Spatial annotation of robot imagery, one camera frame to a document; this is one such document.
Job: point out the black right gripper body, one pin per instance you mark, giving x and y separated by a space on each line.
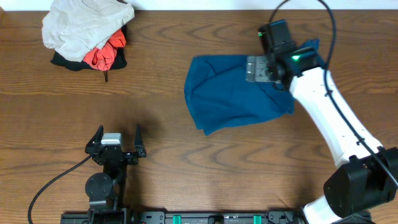
270 63

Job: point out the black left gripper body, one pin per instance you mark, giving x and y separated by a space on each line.
130 160

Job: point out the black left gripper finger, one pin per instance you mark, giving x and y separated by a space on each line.
138 142
96 139

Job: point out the teal blue t-shirt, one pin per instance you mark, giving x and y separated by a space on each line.
218 95

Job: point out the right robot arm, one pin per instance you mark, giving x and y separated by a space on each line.
366 172

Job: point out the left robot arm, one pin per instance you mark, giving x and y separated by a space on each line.
106 189

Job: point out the red-orange garment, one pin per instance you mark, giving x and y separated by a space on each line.
111 56

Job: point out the black garment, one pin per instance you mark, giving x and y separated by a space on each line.
77 66

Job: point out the beige crumpled garment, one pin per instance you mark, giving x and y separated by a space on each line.
74 28

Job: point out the black mounting rail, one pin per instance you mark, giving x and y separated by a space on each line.
268 217

